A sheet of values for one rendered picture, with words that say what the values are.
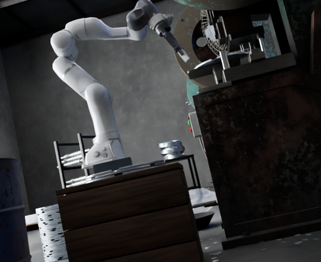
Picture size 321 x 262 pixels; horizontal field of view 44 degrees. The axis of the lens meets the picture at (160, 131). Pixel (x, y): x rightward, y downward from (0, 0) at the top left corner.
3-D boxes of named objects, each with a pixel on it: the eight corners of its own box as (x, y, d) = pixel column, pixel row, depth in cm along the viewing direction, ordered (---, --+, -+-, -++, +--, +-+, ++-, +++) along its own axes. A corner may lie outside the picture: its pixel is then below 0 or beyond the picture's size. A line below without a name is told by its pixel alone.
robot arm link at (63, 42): (54, 28, 211) (44, 14, 195) (87, 23, 212) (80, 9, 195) (58, 62, 208) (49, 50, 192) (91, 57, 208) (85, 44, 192)
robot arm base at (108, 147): (79, 168, 184) (73, 139, 185) (85, 169, 202) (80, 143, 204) (125, 157, 185) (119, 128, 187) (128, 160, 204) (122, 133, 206)
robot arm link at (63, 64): (61, 78, 195) (35, 56, 197) (69, 88, 211) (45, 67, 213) (87, 50, 197) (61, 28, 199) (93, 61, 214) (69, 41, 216)
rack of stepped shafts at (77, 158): (102, 228, 375) (82, 131, 387) (66, 235, 396) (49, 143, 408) (126, 220, 413) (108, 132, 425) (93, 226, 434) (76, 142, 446)
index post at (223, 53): (224, 70, 170) (218, 50, 171) (224, 72, 173) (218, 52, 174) (230, 69, 170) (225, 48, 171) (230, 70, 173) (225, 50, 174)
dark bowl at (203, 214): (163, 239, 213) (160, 226, 214) (170, 231, 243) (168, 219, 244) (217, 227, 210) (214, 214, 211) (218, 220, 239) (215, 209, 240)
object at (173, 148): (171, 206, 461) (156, 141, 471) (168, 205, 506) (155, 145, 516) (204, 199, 465) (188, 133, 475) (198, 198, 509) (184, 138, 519)
